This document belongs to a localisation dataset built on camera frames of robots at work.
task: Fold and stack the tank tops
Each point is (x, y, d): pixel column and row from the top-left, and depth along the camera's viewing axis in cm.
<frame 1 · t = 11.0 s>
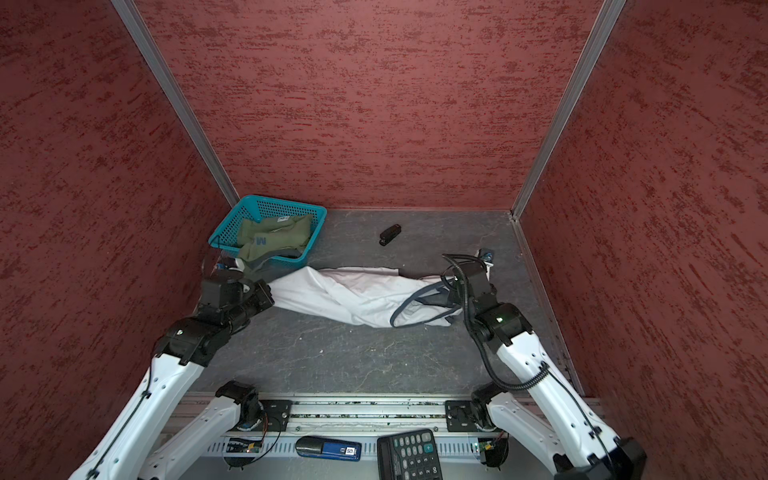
left hand: (269, 289, 74), fingers closed
right hand: (462, 283, 76), fingers closed
teal plastic laundry basket: (255, 208, 116), point 7 cm above the table
green tank top: (260, 239, 97), point 14 cm above the table
white tank top navy trim: (368, 295, 84), point 13 cm above the table
small black stapler: (389, 234, 115), on the table

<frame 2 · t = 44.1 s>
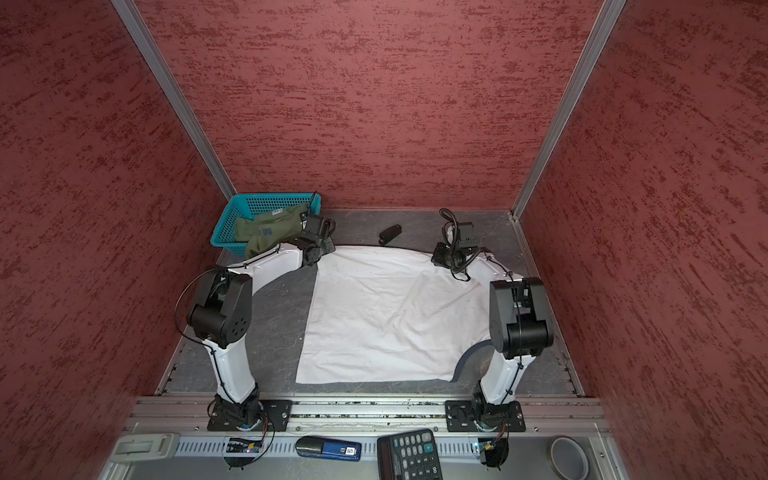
left hand: (323, 246, 99), fingers closed
right hand: (432, 258, 98), fingers closed
white tank top navy trim: (388, 314, 94), on the table
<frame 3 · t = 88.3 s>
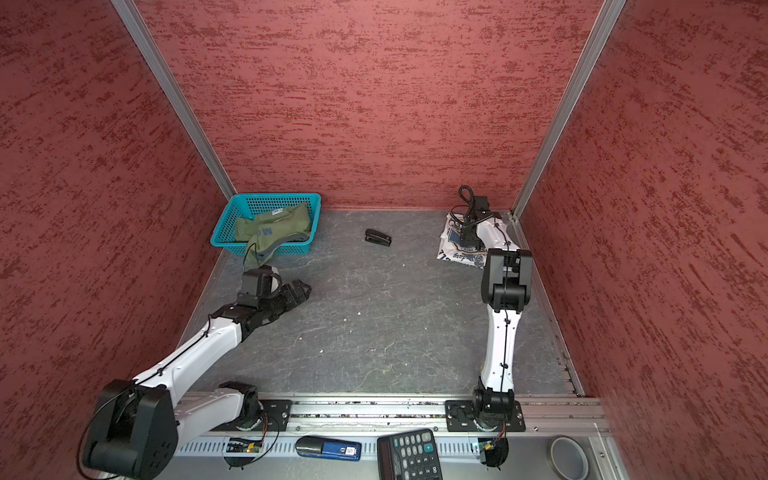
left hand: (300, 300, 87), fingers open
right hand: (478, 244, 106), fingers open
small black stapler: (378, 238, 112), point 3 cm above the table
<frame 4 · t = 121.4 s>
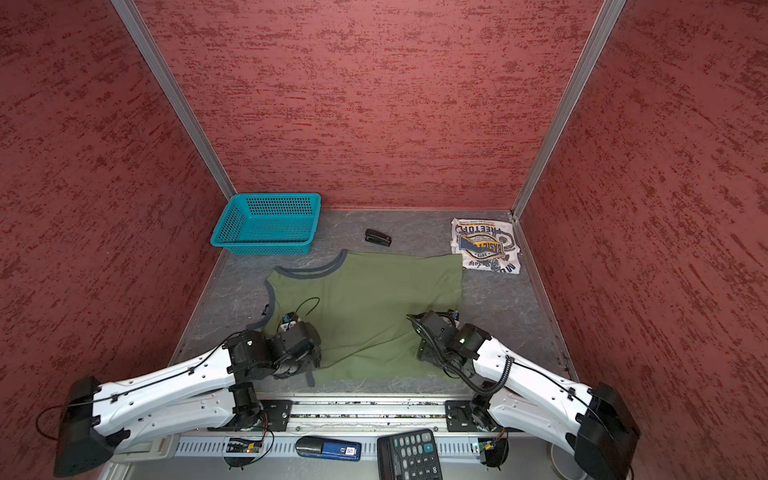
left hand: (310, 367, 77), fingers open
right hand: (429, 363, 79), fingers open
green tank top: (361, 307, 91), point 5 cm above the table
white tank top navy trim: (486, 245, 109), point 4 cm above the table
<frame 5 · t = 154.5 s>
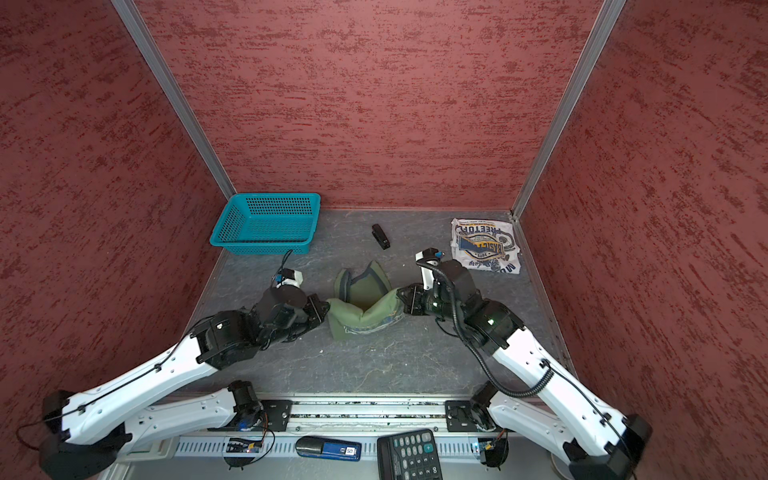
left hand: (330, 313, 70), fingers closed
right hand: (394, 301, 69), fingers closed
green tank top: (366, 303, 73), point 22 cm above the table
small black stapler: (380, 237, 112), point 3 cm above the table
